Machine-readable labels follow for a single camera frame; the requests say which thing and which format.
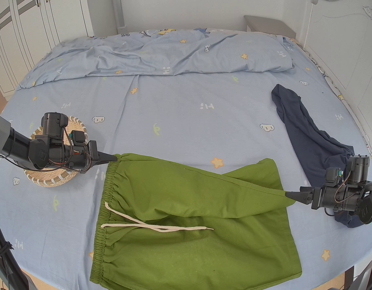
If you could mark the pale blue quilt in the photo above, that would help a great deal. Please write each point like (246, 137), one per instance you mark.
(143, 56)

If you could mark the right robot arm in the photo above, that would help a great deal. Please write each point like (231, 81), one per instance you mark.
(369, 207)

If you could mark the green shorts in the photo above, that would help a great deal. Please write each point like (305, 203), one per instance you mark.
(204, 222)

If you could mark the round woven basket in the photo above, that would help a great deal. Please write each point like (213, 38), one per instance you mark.
(52, 178)

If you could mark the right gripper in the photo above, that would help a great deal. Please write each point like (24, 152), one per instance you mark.
(331, 198)

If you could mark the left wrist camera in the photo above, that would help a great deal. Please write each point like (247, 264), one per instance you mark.
(79, 137)

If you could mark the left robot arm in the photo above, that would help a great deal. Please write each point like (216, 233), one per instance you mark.
(19, 149)

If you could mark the grey bedside table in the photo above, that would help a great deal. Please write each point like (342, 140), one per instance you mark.
(267, 26)

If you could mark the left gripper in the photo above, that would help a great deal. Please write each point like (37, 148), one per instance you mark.
(80, 162)

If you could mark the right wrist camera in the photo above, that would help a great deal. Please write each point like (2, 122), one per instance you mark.
(333, 177)

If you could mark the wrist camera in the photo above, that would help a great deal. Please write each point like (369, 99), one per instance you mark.
(79, 137)
(333, 177)

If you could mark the white wardrobe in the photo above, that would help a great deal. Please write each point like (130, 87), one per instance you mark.
(37, 26)

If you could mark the dark blue garment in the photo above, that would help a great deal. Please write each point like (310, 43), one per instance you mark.
(303, 131)

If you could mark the bed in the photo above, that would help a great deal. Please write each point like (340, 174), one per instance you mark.
(189, 116)

